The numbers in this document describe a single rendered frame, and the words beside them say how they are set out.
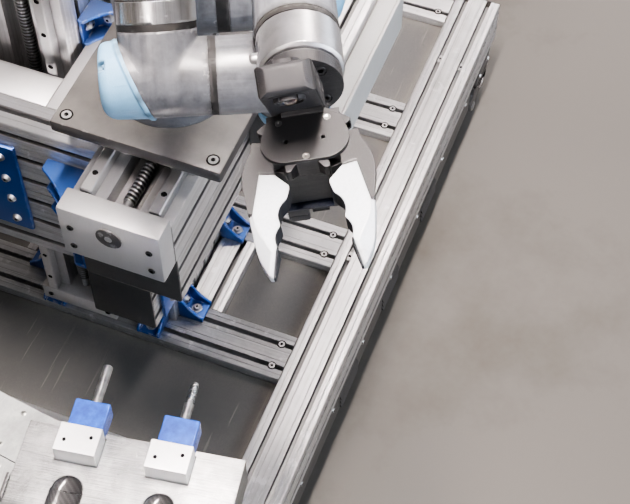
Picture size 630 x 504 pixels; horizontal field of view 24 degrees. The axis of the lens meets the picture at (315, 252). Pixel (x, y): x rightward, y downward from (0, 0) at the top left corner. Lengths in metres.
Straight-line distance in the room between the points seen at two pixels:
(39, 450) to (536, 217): 1.50
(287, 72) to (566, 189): 1.95
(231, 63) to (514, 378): 1.51
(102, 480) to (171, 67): 0.55
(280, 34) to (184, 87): 0.15
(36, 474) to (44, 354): 0.86
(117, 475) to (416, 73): 1.42
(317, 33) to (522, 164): 1.84
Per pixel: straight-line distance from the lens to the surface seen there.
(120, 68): 1.36
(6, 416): 1.82
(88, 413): 1.73
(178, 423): 1.71
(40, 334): 2.58
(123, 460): 1.71
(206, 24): 1.64
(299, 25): 1.24
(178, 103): 1.36
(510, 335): 2.81
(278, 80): 1.11
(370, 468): 2.65
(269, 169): 1.16
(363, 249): 1.11
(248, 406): 2.47
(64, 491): 1.71
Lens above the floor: 2.37
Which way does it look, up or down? 55 degrees down
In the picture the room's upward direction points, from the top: straight up
